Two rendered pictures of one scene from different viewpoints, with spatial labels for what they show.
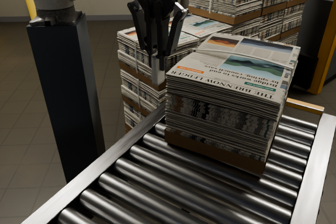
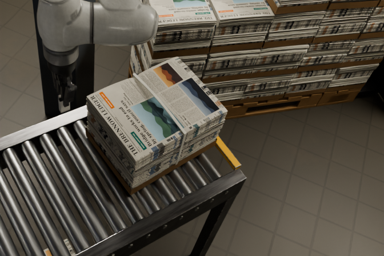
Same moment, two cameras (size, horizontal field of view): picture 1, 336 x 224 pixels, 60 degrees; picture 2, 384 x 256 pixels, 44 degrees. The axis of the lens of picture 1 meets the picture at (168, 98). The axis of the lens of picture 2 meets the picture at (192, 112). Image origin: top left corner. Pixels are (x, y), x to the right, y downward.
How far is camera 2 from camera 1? 1.03 m
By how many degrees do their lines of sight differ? 21
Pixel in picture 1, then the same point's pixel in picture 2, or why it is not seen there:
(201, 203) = (74, 194)
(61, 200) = not seen: outside the picture
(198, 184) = (84, 179)
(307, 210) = (135, 232)
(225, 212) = (84, 207)
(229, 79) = (124, 124)
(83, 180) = (11, 140)
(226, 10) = not seen: outside the picture
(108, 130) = (117, 56)
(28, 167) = (19, 64)
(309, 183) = (157, 216)
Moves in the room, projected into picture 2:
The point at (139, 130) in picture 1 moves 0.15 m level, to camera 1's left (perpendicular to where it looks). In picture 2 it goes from (75, 115) to (40, 98)
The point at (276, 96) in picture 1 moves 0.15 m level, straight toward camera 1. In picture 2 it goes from (140, 154) to (98, 180)
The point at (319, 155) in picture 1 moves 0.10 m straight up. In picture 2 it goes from (189, 202) to (194, 187)
